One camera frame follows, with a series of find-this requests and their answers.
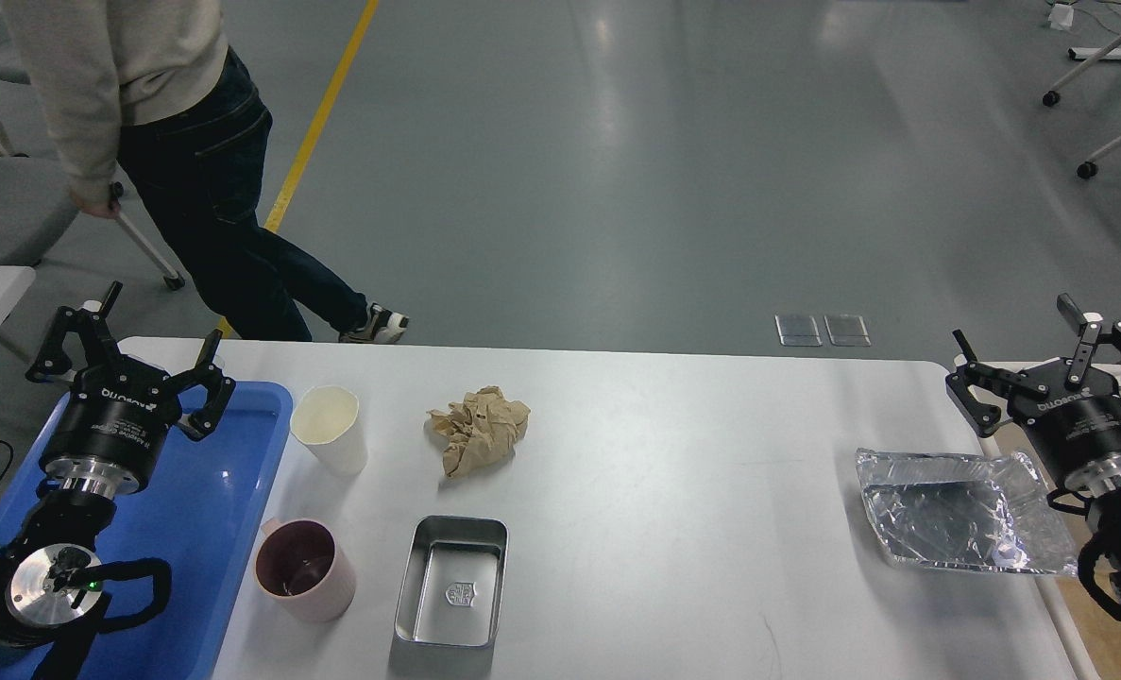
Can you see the floor outlet plate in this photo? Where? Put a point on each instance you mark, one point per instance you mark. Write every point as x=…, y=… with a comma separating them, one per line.
x=847, y=330
x=798, y=331

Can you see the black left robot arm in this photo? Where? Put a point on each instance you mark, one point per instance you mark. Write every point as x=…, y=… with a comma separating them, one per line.
x=54, y=590

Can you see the beige plastic bin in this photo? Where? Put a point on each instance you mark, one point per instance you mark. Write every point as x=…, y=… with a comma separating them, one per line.
x=1090, y=637

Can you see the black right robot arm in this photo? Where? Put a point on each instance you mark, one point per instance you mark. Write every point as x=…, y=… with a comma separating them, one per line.
x=1099, y=560

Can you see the aluminium foil tray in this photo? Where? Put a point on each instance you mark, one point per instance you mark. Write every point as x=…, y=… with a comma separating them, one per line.
x=965, y=512

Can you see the person in dark jeans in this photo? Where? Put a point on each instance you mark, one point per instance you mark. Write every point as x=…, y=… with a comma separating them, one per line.
x=154, y=89

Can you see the floor outlet plate left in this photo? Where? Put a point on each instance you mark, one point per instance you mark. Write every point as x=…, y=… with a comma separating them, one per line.
x=798, y=331

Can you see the pink ribbed mug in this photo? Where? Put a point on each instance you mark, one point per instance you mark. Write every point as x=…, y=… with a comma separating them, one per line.
x=304, y=568

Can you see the floor outlet plate right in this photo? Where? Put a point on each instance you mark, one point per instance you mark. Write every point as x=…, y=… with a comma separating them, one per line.
x=847, y=330

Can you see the stainless steel rectangular container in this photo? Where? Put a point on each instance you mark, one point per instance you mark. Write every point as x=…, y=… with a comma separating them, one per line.
x=449, y=602

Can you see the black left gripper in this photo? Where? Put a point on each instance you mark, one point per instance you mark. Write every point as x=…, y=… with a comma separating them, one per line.
x=107, y=422

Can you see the crumpled brown paper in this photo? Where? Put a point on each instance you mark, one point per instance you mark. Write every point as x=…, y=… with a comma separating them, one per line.
x=480, y=429

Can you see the blue plastic tray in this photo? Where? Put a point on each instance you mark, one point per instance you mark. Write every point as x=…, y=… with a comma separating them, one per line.
x=200, y=513

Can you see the white paper cup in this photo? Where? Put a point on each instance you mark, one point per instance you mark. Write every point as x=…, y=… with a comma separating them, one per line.
x=327, y=421

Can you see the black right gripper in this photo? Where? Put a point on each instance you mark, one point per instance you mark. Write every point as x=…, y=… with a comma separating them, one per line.
x=1069, y=411

